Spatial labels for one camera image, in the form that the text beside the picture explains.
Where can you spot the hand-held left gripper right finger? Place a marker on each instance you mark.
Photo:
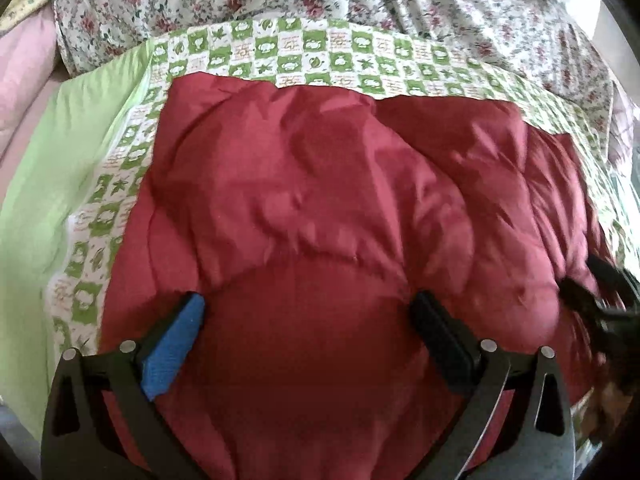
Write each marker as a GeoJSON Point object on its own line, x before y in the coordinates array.
{"type": "Point", "coordinates": [440, 340]}

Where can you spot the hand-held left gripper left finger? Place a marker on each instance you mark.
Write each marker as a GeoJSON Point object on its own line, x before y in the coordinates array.
{"type": "Point", "coordinates": [172, 347]}

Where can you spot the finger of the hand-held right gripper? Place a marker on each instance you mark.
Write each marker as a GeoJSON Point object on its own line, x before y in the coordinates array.
{"type": "Point", "coordinates": [582, 300]}
{"type": "Point", "coordinates": [612, 280]}

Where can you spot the red quilted blanket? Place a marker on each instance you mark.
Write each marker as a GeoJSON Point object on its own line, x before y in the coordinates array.
{"type": "Point", "coordinates": [325, 210]}

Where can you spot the pink pillow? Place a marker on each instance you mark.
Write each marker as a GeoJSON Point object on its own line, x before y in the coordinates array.
{"type": "Point", "coordinates": [25, 70]}

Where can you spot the green patterned blanket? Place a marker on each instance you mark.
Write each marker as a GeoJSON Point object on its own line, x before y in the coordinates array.
{"type": "Point", "coordinates": [300, 45]}

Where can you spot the yellow patterned pillow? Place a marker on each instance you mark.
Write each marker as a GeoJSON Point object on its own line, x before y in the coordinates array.
{"type": "Point", "coordinates": [30, 0]}

